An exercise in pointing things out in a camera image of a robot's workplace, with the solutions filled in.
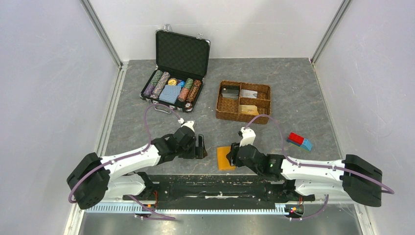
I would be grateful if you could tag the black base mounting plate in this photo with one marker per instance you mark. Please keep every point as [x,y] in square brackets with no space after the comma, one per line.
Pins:
[217,192]

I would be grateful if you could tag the pink grey chip stack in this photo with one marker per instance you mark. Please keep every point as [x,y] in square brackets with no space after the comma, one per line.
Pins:
[160,85]

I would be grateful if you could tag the brown black chip stack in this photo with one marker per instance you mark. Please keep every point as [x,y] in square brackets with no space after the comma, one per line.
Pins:
[193,91]

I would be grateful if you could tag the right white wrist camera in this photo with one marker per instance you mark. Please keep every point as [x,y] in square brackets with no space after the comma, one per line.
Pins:
[247,136]

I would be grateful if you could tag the white card in basket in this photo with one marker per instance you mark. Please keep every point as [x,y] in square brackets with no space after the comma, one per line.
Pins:
[249,93]

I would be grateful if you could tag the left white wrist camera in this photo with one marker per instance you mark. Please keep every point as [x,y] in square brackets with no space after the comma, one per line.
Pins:
[186,127]

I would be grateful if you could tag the green orange chip stack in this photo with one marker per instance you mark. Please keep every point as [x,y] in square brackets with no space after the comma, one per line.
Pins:
[185,89]

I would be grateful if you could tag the yellow blue loose chips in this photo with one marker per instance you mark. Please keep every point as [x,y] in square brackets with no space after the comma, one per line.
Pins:
[176,82]

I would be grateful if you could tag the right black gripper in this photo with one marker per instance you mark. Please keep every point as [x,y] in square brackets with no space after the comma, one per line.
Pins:
[231,155]

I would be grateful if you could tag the orange card holder wallet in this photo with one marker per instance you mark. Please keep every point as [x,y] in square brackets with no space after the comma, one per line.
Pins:
[222,161]

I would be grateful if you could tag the tan card in basket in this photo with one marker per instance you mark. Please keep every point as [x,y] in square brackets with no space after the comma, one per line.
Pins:
[248,109]

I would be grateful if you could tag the loose poker chip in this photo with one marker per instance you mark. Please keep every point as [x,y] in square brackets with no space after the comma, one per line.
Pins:
[188,106]

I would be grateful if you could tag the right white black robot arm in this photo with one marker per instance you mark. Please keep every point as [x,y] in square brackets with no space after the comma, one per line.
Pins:
[352,177]

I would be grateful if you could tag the red blue toy block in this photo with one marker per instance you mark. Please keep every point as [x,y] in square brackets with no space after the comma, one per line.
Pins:
[300,141]

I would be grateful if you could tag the black card deck box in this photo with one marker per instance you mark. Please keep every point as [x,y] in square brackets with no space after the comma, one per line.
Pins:
[230,91]

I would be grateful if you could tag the blue playing card deck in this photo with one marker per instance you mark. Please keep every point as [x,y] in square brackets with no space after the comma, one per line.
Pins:
[170,93]

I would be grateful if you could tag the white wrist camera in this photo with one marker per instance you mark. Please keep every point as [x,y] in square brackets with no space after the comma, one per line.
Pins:
[186,127]
[247,136]

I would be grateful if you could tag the black poker chip case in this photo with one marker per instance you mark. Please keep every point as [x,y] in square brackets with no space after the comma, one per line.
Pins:
[183,57]

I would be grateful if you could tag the purple green chip stack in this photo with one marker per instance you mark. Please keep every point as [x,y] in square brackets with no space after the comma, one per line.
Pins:
[153,82]

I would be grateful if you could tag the woven brown basket tray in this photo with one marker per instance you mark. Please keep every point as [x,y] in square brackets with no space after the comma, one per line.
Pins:
[230,108]

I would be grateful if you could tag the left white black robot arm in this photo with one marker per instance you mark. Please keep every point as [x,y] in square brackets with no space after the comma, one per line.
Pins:
[108,177]

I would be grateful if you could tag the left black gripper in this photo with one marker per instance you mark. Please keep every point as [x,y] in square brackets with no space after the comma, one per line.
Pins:
[198,152]

